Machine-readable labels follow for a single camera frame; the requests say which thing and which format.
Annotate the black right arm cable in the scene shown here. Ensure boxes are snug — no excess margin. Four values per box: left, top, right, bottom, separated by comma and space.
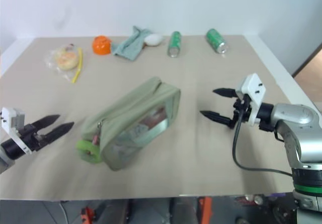
232, 106, 294, 177

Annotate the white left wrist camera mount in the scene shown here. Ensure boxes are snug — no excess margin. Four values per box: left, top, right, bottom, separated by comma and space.
0, 107, 33, 155

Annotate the teal cloth towel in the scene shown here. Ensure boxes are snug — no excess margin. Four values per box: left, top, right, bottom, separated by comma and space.
111, 26, 152, 62

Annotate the yellow drinking straw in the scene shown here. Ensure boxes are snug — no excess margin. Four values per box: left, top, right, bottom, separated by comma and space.
72, 48, 84, 84

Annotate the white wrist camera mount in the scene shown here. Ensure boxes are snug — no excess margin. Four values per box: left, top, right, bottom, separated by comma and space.
0, 107, 33, 155
234, 73, 267, 126

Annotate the green round zipper charm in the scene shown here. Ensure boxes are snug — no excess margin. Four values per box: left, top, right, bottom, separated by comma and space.
75, 138, 102, 165

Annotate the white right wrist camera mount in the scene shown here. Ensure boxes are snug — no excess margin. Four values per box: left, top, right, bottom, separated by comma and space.
234, 73, 267, 126

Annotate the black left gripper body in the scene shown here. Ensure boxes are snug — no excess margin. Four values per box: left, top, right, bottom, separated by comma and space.
18, 123, 49, 153

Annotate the orange plastic bowl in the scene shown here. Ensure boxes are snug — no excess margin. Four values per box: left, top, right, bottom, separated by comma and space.
92, 35, 112, 56

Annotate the white egg-shaped object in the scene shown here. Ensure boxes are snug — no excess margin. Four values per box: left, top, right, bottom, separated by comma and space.
144, 33, 163, 46

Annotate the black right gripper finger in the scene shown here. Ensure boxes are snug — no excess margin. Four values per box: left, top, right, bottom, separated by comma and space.
199, 110, 234, 124
212, 88, 237, 99

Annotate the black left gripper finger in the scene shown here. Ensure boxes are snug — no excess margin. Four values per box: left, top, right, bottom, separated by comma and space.
32, 114, 61, 133
39, 121, 75, 145

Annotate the green zippered pouch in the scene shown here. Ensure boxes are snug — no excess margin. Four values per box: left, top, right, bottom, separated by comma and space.
79, 76, 182, 172

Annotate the orange stand under table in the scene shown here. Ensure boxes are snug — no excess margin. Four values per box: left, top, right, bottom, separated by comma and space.
198, 196, 212, 224

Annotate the orange black clamp under table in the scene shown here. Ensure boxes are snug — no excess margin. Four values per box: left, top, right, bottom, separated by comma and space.
79, 206, 98, 224

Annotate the green soda can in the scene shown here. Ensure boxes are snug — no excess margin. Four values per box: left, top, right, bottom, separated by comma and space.
206, 28, 229, 54
167, 31, 182, 58

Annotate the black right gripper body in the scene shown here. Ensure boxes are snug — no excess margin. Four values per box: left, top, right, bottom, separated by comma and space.
230, 94, 252, 130

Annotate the bagged bread in clear plastic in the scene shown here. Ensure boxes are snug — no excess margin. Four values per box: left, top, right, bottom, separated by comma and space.
45, 43, 82, 83

